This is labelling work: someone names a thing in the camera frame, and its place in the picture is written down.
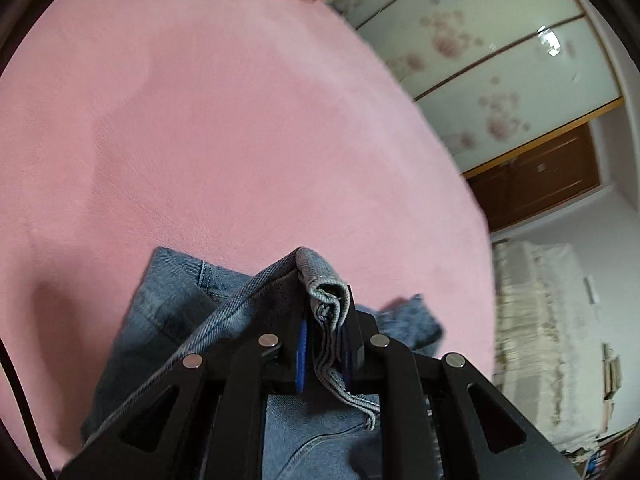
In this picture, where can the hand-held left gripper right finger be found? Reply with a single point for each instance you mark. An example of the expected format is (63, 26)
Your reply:
(350, 360)

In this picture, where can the blue denim jacket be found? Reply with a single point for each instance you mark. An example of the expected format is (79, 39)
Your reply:
(320, 270)

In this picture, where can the floral sliding wardrobe doors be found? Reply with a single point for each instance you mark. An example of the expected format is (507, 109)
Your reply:
(475, 60)

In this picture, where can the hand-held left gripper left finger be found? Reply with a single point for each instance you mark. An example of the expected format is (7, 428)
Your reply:
(301, 360)

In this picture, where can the cream lace covered furniture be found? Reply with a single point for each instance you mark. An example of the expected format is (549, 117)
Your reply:
(540, 335)

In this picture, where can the pink fleece bed blanket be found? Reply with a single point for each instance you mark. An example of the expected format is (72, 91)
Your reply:
(200, 110)

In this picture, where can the dark brown wooden door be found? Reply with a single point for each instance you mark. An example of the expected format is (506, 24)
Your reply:
(540, 180)

